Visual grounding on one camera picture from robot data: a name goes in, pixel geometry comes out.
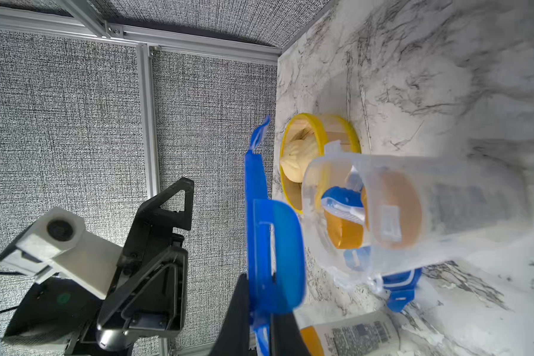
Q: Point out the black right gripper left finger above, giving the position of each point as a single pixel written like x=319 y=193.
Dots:
x=233 y=339

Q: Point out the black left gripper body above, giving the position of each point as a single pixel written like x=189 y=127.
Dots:
x=57 y=315

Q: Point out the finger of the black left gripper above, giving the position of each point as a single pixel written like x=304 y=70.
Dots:
x=152 y=303
x=152 y=230

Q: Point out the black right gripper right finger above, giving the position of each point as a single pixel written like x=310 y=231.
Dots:
x=285 y=337

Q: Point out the blue lid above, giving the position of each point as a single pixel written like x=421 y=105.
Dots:
x=275 y=249
x=401 y=285

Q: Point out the orange cap bottle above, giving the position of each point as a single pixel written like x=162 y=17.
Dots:
x=369 y=334
x=394 y=210
x=344 y=234

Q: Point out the clear cup back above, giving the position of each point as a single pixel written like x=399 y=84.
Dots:
x=468 y=206

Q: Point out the blue toothbrush back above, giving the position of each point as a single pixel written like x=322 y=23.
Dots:
x=345 y=204

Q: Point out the right cream bun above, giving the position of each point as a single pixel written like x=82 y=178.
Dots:
x=297 y=155

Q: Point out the yellow steamer basket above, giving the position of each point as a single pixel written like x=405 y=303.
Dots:
x=326 y=128

